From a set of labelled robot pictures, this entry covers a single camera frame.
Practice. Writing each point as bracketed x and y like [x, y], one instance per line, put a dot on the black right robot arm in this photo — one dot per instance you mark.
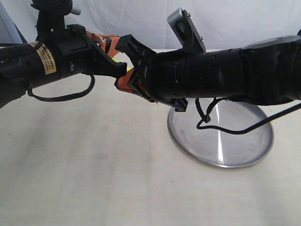
[263, 73]

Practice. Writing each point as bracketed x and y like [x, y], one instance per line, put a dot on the thin yellow strip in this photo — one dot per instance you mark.
[123, 58]

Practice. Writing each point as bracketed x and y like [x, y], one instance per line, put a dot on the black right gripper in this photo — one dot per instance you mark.
[137, 80]

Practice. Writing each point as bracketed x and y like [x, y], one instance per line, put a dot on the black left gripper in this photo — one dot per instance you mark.
[88, 53]

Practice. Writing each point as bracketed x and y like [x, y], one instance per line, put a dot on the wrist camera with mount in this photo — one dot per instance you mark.
[50, 24]
[183, 27]

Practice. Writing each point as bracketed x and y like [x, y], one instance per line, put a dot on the round silver metal plate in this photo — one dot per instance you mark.
[219, 148]

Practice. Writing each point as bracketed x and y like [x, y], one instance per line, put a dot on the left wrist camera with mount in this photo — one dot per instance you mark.
[50, 24]

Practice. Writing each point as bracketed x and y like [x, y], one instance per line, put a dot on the white backdrop cloth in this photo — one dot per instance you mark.
[221, 23]

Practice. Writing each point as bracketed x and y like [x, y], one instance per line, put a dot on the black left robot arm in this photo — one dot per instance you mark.
[27, 66]

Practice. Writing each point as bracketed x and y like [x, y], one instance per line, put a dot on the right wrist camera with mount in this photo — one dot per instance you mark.
[183, 27]

